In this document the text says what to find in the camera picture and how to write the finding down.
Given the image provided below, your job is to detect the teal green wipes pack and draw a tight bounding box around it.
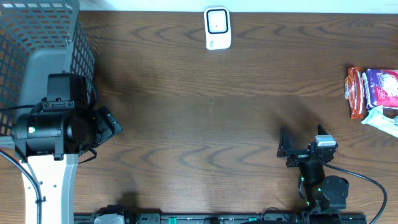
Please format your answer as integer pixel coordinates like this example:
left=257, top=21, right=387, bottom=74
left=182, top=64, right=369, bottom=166
left=361, top=106, right=397, bottom=138

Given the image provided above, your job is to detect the red Top chocolate bar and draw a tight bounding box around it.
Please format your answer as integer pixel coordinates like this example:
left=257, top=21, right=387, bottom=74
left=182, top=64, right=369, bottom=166
left=345, top=67, right=364, bottom=119

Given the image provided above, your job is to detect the red purple sanitary pad pack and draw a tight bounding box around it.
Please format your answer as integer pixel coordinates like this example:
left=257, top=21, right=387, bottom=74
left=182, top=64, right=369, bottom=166
left=362, top=69, right=397, bottom=110

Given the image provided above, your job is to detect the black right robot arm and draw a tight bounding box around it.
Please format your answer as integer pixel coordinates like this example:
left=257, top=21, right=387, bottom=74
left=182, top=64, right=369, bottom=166
left=277, top=124, right=349, bottom=223

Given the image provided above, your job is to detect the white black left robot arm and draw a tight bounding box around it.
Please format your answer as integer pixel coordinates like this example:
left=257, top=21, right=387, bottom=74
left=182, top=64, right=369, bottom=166
left=11, top=73, right=122, bottom=223

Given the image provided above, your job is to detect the white barcode scanner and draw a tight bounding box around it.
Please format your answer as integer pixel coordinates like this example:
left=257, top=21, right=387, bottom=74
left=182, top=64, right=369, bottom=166
left=203, top=7, right=232, bottom=50

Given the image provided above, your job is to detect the dark grey plastic basket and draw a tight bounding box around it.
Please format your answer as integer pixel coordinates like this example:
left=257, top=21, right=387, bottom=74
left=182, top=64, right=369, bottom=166
left=1, top=0, right=95, bottom=148

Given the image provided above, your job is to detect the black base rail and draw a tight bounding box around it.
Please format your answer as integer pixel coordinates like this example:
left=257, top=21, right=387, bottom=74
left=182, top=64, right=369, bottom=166
left=73, top=205, right=366, bottom=224

